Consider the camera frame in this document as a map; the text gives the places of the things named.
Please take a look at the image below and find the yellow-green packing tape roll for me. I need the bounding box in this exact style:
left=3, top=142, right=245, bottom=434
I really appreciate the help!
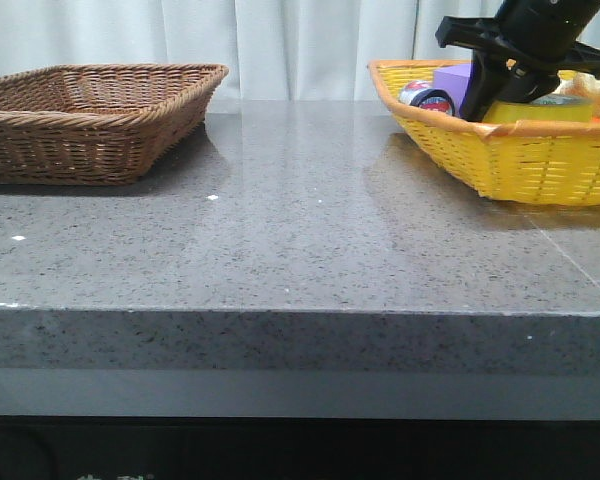
left=483, top=94, right=593, bottom=124

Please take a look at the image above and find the yellow woven basket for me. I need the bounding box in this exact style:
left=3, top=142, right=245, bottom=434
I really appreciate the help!
left=368, top=60, right=600, bottom=206

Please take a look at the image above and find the purple foam cube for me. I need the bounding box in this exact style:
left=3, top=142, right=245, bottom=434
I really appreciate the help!
left=433, top=63, right=472, bottom=116

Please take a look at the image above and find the toy bread roll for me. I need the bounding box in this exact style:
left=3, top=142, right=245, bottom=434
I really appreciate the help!
left=555, top=72, right=600, bottom=119

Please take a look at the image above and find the small colourful labelled can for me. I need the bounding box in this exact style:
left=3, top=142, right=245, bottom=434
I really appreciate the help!
left=397, top=80, right=456, bottom=116

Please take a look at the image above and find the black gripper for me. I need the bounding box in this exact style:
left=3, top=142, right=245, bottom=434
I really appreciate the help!
left=435, top=15, right=600, bottom=122

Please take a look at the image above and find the brown wicker basket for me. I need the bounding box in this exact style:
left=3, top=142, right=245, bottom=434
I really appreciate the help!
left=0, top=63, right=229, bottom=186

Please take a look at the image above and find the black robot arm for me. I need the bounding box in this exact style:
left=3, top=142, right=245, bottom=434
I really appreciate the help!
left=435, top=0, right=600, bottom=122

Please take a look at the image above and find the white curtain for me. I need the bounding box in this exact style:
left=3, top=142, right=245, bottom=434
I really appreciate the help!
left=0, top=1, right=499, bottom=101

